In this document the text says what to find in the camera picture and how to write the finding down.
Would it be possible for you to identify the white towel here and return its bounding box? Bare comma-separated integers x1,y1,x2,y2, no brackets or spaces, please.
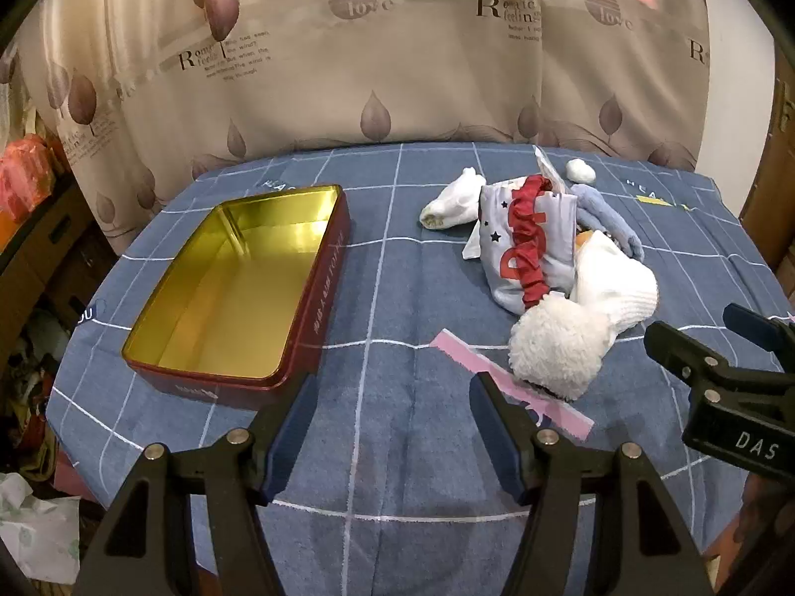
420,167,487,230

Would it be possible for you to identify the white plastic packet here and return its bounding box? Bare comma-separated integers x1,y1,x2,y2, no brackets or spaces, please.
533,145,569,198

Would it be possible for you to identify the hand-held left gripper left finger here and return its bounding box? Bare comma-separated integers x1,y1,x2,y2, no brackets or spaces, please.
75,372,320,596

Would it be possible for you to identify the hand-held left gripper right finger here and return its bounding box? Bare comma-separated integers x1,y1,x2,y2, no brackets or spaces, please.
469,371,715,596

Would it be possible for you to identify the leaf print curtain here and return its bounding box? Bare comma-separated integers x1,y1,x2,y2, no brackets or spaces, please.
0,0,712,255

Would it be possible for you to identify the pile of clutter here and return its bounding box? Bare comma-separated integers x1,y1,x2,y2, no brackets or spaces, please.
0,310,69,466

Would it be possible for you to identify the wooden cabinet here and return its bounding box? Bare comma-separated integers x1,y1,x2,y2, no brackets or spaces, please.
0,180,119,349

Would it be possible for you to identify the red and white ruffled cloth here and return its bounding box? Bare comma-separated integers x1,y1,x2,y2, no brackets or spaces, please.
463,175,581,314

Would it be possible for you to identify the wooden furniture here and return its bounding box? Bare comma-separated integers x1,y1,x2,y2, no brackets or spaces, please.
739,77,795,274

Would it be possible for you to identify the white ribbed sock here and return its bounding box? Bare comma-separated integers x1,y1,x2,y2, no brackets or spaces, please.
571,231,659,342

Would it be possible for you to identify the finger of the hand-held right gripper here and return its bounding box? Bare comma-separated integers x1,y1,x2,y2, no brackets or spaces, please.
723,303,795,369
644,321,755,407

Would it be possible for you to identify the pink box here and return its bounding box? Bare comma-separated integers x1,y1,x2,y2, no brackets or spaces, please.
55,444,113,504

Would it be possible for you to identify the light blue towel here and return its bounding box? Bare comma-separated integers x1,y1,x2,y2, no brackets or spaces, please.
570,183,643,258

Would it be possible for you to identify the orange plastic bag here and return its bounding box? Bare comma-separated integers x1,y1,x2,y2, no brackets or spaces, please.
0,137,54,224

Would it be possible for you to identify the white leaf print paper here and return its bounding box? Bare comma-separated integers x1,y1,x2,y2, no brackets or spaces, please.
0,472,81,585

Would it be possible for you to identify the red tin box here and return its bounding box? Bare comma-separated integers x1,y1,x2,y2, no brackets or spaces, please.
121,184,350,411

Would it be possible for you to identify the white fluffy sock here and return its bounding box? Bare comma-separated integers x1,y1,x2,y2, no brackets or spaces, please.
509,298,613,399

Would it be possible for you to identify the blue checked blanket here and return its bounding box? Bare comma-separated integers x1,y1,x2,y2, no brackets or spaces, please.
46,142,795,572

